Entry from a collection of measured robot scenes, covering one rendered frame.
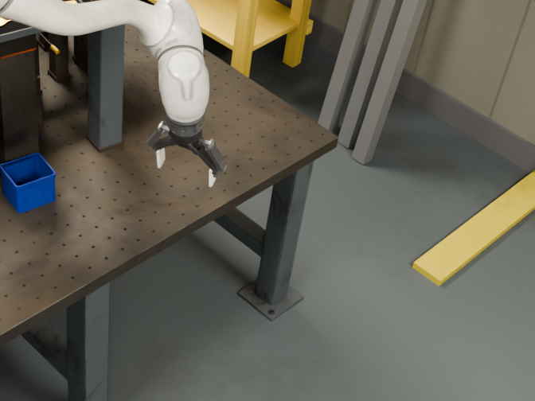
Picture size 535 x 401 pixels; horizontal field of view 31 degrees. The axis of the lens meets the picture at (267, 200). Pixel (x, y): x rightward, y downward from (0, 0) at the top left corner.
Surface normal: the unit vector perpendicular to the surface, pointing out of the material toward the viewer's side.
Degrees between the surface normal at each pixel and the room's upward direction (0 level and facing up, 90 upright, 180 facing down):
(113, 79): 90
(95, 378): 90
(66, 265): 0
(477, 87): 90
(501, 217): 0
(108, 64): 90
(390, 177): 0
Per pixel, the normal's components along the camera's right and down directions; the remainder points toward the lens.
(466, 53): -0.69, 0.41
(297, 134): 0.12, -0.74
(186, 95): 0.14, 0.76
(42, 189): 0.60, 0.58
